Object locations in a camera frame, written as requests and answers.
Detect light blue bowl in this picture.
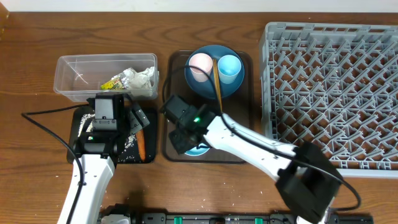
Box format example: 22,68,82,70
185,145,210,156

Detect yellow foil snack wrapper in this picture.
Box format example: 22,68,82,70
100,75,125,90

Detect dark blue plate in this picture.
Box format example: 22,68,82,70
185,45,245,100

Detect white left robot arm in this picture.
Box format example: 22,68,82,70
58,93,150,223

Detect white tissue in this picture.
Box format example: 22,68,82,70
119,67,136,90

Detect grey dishwasher rack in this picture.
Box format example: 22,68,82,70
259,22,397,179

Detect black tray bin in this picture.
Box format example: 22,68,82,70
69,106,157,164

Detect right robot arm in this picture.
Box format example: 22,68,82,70
160,95,342,223

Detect clear plastic bin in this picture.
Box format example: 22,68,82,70
53,53,159,102

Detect orange carrot piece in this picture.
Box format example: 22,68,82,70
136,129,146,161

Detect brown serving tray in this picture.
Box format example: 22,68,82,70
162,52,255,164

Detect white napkin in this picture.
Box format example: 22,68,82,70
128,67,155,89

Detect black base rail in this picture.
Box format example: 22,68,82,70
96,203,374,224

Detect spilled rice grains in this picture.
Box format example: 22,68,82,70
77,113,140,164

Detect light blue cup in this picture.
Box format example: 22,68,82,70
217,55,242,84

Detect pink cup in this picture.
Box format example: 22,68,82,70
188,53,213,83

